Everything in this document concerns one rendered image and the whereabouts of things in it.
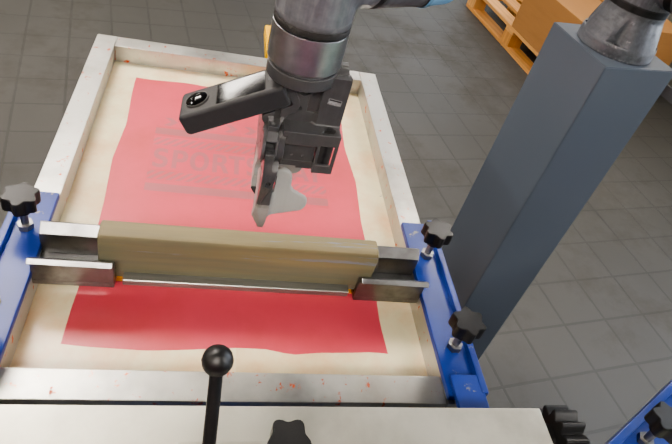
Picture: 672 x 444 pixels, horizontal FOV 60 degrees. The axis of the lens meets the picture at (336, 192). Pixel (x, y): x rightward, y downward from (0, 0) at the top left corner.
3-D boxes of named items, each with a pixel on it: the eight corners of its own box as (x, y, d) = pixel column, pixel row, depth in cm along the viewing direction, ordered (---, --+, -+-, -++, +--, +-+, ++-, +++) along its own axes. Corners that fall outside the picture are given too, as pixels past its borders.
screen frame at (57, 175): (98, 50, 118) (97, 33, 116) (370, 88, 132) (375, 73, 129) (-47, 418, 61) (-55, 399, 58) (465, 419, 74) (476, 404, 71)
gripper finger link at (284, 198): (300, 243, 68) (315, 175, 64) (250, 239, 67) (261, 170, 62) (297, 227, 71) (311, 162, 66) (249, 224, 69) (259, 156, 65)
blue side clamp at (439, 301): (390, 247, 96) (403, 217, 92) (419, 249, 97) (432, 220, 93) (432, 420, 74) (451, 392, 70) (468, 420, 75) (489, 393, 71)
